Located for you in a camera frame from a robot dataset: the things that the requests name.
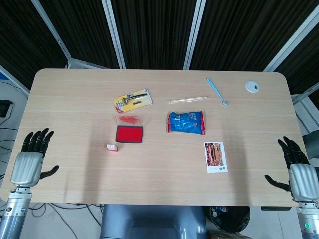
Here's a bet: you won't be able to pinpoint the blue snack bag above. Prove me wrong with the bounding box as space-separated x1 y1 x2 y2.
166 110 207 135

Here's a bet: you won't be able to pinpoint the white partition frame post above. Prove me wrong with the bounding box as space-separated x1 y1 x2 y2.
31 0 73 68
183 0 207 70
263 9 319 72
101 0 126 69

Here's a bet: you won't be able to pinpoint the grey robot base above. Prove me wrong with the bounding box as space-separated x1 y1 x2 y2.
99 204 208 239

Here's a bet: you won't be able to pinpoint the razor on yellow blister card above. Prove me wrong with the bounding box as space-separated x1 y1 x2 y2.
114 88 153 113

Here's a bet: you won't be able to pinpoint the black trash bin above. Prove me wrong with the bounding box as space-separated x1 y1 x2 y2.
208 206 251 235

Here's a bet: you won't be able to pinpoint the white round cable grommet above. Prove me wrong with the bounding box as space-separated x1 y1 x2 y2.
244 80 260 93

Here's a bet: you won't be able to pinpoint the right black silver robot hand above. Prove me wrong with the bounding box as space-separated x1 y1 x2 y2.
264 136 319 202

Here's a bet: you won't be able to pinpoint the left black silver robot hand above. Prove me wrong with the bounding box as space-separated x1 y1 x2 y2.
10 128 60 188

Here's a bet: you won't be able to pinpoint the printed photo card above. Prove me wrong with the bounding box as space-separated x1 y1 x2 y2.
203 141 229 173

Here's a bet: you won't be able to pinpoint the black floor cable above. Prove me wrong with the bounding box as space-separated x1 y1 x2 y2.
31 203 102 239

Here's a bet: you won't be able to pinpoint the brown cardboard box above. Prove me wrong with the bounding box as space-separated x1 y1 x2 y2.
208 230 250 239

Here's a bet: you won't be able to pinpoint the light blue toothbrush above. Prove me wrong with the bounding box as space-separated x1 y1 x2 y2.
206 77 229 107

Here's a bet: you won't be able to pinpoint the red ink pad case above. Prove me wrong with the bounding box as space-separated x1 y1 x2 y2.
115 115 145 144

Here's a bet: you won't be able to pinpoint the wrapped wooden sticks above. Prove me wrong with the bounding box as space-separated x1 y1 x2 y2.
167 96 209 104

